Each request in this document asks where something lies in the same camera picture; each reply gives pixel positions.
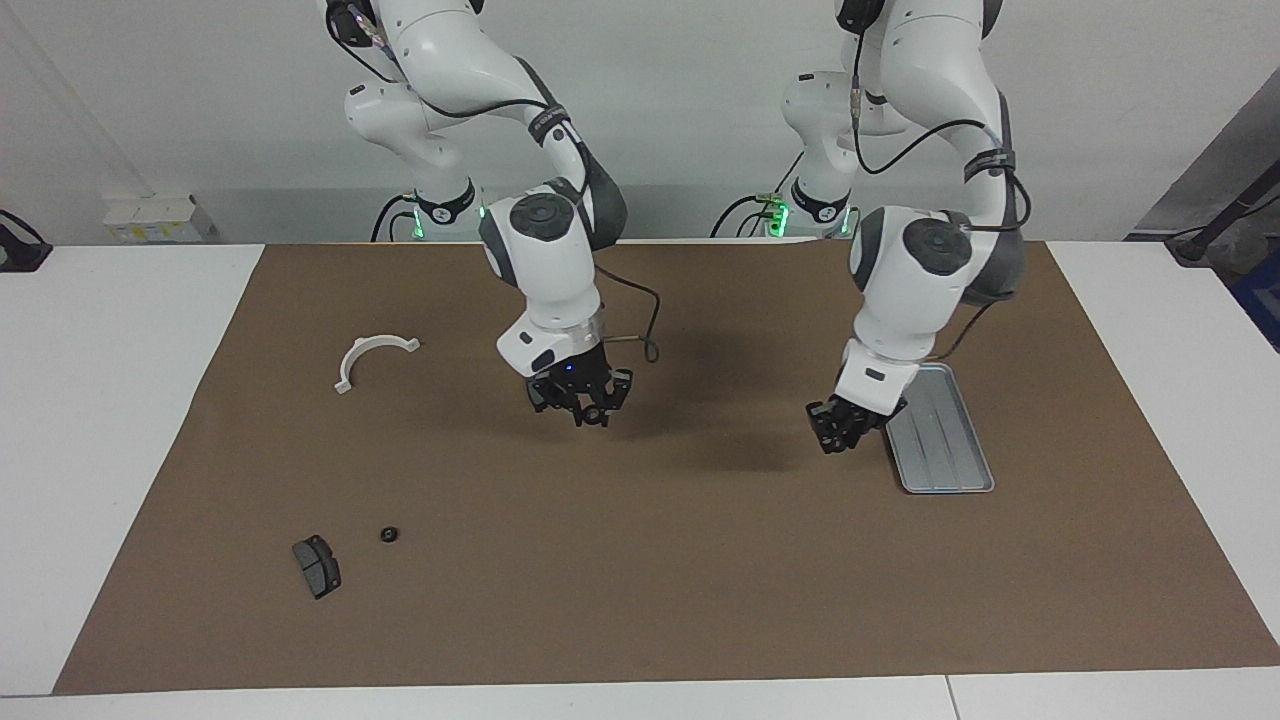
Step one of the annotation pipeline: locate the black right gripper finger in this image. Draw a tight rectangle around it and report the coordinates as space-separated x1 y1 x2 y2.
533 395 591 429
595 378 633 427

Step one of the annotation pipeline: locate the silver metal tray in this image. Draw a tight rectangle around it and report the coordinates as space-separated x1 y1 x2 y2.
885 363 997 495

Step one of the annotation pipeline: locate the brown table mat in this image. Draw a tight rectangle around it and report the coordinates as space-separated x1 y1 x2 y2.
52 240 1280 696

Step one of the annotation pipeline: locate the short grey brake pad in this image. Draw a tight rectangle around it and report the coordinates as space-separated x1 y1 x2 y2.
291 534 343 601

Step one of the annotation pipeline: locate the black stand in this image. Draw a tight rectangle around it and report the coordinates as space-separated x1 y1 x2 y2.
1165 155 1280 266

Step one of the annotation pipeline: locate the blue crate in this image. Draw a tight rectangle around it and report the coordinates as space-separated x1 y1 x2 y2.
1230 250 1280 351

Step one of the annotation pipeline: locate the white cardboard box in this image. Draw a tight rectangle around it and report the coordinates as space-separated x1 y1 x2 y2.
100 195 216 244

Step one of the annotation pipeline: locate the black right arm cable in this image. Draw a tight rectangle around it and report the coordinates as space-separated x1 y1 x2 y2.
325 0 663 363

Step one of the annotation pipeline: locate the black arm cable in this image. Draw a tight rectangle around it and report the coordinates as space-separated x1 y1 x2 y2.
850 30 1031 361
325 0 663 363

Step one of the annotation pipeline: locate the black base power cable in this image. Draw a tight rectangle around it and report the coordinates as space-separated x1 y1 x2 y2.
372 195 413 243
712 195 776 239

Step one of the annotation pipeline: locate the white curved plastic bracket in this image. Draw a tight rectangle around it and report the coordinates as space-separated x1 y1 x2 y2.
333 335 422 395

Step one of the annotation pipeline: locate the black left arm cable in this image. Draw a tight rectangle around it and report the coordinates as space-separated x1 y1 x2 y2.
850 30 1031 361

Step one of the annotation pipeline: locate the black clamp mount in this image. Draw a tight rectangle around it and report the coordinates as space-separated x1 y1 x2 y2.
0 208 53 273

